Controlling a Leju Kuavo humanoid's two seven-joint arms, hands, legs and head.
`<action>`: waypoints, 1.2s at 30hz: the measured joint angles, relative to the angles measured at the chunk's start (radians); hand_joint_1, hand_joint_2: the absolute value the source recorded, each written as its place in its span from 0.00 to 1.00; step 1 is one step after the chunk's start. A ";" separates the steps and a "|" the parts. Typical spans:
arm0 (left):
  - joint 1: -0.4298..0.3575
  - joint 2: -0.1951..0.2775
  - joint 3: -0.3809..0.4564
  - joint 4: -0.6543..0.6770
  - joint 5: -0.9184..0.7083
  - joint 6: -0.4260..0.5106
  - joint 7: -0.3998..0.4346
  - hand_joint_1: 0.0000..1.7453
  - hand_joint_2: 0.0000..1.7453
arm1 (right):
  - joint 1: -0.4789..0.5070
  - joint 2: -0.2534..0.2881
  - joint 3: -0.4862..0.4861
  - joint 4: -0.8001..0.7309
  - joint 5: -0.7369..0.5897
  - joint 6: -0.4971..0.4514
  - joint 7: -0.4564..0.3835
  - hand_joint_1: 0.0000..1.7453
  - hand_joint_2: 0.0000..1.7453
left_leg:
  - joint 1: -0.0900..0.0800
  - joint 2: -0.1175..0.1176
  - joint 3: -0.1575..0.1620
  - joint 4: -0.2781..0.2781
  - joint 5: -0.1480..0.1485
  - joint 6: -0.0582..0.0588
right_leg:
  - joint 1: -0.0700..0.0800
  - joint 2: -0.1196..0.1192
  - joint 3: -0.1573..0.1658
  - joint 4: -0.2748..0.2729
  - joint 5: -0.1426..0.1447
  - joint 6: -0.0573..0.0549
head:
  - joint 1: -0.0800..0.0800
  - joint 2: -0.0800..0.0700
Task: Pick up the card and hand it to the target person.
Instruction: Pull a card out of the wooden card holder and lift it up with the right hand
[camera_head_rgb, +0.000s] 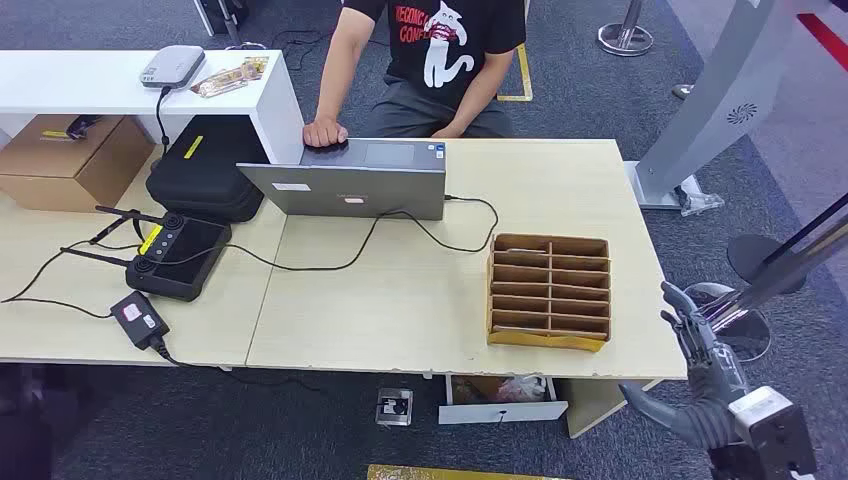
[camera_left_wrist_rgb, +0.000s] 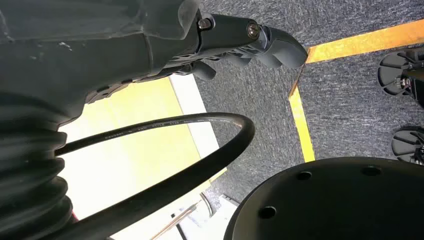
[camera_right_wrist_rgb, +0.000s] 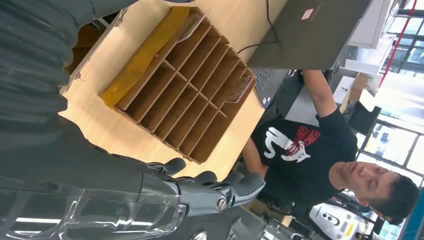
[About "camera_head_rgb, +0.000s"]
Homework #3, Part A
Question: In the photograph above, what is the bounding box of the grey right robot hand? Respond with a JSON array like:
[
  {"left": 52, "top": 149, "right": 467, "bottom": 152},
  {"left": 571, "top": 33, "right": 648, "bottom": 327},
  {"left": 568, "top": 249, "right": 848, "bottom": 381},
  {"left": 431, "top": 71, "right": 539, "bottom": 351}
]
[{"left": 619, "top": 281, "right": 751, "bottom": 436}]

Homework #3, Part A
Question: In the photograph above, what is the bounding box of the person's right hand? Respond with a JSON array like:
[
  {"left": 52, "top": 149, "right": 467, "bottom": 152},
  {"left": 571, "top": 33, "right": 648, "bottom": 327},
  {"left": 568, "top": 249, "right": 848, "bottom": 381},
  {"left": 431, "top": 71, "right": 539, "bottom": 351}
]
[{"left": 303, "top": 117, "right": 350, "bottom": 148}]

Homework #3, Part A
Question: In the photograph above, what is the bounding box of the person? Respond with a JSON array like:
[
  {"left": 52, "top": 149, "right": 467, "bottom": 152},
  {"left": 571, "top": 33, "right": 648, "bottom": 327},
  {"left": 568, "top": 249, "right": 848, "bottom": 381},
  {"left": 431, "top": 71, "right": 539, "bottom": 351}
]
[{"left": 303, "top": 0, "right": 528, "bottom": 148}]

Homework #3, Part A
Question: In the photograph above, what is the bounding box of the grey laptop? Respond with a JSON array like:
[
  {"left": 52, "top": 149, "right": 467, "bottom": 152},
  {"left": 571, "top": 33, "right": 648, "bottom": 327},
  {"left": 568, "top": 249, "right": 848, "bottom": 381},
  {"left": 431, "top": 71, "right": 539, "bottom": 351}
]
[{"left": 236, "top": 137, "right": 448, "bottom": 222}]

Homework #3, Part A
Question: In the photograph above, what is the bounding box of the yellow floor tape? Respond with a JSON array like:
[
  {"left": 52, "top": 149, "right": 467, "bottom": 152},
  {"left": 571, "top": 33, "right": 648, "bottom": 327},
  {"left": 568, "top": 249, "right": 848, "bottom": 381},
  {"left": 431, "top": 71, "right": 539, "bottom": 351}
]
[{"left": 496, "top": 42, "right": 535, "bottom": 103}]

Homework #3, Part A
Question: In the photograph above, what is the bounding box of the black zip case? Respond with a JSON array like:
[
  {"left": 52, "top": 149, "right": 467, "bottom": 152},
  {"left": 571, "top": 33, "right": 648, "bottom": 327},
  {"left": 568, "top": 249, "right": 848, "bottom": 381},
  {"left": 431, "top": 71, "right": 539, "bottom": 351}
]
[{"left": 145, "top": 115, "right": 270, "bottom": 225}]

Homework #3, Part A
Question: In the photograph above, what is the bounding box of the wooden table leg panel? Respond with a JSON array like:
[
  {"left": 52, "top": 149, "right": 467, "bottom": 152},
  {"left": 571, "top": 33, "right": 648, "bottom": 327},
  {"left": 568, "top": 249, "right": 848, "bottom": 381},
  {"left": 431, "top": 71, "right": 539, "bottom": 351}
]
[{"left": 566, "top": 377, "right": 664, "bottom": 440}]

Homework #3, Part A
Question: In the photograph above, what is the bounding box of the grey box device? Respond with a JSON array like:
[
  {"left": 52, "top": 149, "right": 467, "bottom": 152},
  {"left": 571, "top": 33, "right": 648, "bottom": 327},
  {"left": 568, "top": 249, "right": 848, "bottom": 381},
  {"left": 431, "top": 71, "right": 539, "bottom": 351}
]
[{"left": 139, "top": 44, "right": 207, "bottom": 91}]

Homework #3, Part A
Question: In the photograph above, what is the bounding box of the white furniture piece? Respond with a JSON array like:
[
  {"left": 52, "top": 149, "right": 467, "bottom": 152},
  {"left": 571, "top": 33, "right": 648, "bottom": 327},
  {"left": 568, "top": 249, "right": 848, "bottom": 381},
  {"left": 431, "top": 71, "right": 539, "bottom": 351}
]
[{"left": 192, "top": 0, "right": 252, "bottom": 49}]

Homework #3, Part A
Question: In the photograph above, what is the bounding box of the black antenna remote controller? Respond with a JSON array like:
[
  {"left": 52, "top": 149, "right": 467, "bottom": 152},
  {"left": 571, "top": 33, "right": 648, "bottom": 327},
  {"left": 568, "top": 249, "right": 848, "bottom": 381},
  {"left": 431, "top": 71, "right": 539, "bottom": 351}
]
[{"left": 59, "top": 205, "right": 233, "bottom": 303}]

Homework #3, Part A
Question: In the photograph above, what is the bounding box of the white plastic bag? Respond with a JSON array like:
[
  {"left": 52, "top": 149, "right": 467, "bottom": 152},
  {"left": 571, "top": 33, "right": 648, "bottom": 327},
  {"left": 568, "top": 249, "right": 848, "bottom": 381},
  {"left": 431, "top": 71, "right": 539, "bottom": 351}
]
[{"left": 496, "top": 375, "right": 549, "bottom": 404}]

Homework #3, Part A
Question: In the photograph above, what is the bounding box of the white drawer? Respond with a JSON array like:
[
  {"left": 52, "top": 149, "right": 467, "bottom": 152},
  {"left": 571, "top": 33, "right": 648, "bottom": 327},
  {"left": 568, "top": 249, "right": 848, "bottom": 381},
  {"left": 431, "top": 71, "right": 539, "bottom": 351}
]
[{"left": 438, "top": 374, "right": 570, "bottom": 426}]

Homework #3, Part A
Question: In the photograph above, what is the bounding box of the white desk shelf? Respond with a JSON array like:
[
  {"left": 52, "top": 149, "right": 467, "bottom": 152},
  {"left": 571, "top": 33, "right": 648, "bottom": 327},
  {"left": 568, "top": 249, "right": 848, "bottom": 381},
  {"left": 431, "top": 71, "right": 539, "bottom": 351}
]
[{"left": 0, "top": 49, "right": 306, "bottom": 167}]

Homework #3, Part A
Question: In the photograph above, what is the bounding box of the small black object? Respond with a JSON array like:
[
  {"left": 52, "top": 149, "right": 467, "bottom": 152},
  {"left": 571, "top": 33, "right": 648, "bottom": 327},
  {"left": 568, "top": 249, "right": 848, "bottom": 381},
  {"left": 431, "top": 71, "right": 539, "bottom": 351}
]
[{"left": 66, "top": 115, "right": 105, "bottom": 142}]

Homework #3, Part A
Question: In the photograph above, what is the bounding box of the cardboard box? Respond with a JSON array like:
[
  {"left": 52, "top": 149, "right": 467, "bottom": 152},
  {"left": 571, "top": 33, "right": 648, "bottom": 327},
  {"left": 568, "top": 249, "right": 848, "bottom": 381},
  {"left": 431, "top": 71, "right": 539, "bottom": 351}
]
[{"left": 0, "top": 113, "right": 157, "bottom": 215}]

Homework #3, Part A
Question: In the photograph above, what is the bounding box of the grey metal gate stand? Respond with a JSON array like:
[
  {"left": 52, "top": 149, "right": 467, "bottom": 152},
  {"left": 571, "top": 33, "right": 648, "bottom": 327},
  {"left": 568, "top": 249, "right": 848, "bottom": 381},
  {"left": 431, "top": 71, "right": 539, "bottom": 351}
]
[{"left": 622, "top": 0, "right": 817, "bottom": 218}]

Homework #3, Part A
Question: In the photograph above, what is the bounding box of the black power adapter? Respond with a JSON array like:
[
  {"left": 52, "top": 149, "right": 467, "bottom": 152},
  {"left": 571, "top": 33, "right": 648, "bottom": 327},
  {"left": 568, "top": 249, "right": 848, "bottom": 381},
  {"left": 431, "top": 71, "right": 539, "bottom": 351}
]
[{"left": 109, "top": 290, "right": 172, "bottom": 352}]

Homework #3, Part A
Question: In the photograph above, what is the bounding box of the grey floor socket box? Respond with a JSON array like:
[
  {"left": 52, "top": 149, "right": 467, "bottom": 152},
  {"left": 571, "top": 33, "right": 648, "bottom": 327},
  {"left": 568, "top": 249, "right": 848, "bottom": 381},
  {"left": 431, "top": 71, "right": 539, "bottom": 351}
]
[{"left": 375, "top": 388, "right": 414, "bottom": 427}]

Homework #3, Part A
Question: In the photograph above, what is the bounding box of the yellow floor mat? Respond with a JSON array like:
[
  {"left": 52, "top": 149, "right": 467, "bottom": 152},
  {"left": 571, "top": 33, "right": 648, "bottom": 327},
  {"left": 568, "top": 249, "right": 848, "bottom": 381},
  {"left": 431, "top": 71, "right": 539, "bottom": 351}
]
[{"left": 367, "top": 463, "right": 564, "bottom": 480}]

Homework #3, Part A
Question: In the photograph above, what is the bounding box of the red floor strip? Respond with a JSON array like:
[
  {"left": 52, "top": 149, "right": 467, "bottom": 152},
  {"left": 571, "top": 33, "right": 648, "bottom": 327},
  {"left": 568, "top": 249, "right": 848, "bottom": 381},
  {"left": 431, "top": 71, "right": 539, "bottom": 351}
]
[{"left": 796, "top": 13, "right": 848, "bottom": 73}]

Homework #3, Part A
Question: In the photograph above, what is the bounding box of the chrome stanchion post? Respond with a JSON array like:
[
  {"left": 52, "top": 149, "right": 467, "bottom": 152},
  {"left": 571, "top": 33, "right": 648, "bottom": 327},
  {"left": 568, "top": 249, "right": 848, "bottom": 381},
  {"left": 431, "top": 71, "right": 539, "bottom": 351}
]
[
  {"left": 597, "top": 0, "right": 655, "bottom": 58},
  {"left": 682, "top": 211, "right": 848, "bottom": 364}
]

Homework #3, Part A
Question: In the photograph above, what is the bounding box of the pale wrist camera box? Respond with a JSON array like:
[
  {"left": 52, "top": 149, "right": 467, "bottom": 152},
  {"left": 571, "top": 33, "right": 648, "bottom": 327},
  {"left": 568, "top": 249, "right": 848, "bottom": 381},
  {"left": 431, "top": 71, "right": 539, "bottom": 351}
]
[{"left": 727, "top": 386, "right": 819, "bottom": 480}]

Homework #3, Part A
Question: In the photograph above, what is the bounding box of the black floor cable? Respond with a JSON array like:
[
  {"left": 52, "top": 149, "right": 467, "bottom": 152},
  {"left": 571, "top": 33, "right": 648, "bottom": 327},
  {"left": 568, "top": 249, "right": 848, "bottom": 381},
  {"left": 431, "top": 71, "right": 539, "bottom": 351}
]
[{"left": 268, "top": 29, "right": 392, "bottom": 73}]

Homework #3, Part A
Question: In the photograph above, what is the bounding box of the black stanchion post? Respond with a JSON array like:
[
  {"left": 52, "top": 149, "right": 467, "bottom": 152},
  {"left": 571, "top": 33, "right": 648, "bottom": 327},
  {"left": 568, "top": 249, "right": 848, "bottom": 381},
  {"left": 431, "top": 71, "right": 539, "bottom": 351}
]
[{"left": 727, "top": 192, "right": 848, "bottom": 297}]

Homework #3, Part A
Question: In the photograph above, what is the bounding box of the black laptop cable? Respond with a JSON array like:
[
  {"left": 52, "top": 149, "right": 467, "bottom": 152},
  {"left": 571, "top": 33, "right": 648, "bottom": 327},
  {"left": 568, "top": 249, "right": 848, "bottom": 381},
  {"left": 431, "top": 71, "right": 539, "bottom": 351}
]
[{"left": 155, "top": 193, "right": 500, "bottom": 274}]

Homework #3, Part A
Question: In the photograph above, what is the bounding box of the black device cable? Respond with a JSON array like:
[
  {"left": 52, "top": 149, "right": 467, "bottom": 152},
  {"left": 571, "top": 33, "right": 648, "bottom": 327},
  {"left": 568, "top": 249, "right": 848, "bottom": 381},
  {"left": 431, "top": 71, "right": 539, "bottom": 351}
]
[{"left": 153, "top": 84, "right": 176, "bottom": 162}]

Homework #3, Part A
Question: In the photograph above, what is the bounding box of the thick black adapter cable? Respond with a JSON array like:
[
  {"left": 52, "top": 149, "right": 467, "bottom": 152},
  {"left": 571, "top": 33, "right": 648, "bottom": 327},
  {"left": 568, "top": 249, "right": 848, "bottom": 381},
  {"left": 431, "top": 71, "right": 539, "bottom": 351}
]
[{"left": 148, "top": 336, "right": 326, "bottom": 393}]

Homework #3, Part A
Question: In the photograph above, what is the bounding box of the thin black adapter cable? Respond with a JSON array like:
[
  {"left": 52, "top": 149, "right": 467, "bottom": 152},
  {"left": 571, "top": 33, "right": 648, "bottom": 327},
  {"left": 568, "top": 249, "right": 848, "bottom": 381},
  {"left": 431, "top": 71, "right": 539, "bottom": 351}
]
[{"left": 0, "top": 238, "right": 144, "bottom": 321}]

